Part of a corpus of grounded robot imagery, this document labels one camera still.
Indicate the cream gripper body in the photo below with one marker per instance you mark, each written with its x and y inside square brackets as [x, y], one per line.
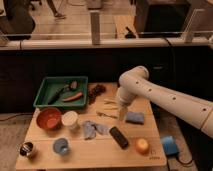
[122, 113]

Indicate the metal fork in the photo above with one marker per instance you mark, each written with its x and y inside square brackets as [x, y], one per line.
[106, 115]

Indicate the black remote control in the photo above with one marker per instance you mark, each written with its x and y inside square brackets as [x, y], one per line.
[119, 137]

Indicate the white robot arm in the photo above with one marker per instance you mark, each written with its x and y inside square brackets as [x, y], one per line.
[195, 111]

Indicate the white paper cup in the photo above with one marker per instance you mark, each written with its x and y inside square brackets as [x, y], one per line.
[70, 119]

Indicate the blue sponge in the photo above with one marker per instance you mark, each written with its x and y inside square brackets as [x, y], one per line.
[135, 117]

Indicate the dark red grapes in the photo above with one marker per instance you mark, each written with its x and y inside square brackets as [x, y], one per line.
[96, 91]

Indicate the crumpled blue cloth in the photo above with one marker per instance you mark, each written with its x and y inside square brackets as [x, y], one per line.
[90, 129]

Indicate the wooden table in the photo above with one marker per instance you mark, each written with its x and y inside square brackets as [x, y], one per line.
[102, 151]

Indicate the orange fruit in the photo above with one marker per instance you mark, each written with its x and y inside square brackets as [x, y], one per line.
[142, 146]

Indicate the red chili pepper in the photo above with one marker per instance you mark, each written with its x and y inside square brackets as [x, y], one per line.
[72, 98]

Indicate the green plastic tray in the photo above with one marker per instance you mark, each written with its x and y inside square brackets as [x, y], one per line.
[50, 85]

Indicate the blue mug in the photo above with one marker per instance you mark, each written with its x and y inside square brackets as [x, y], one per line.
[61, 146]

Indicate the orange bowl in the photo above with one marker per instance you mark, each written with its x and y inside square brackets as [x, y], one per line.
[49, 118]

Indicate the black office chair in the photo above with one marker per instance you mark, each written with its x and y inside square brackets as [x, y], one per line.
[16, 23]

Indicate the black handled brush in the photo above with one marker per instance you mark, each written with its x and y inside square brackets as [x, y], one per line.
[69, 87]

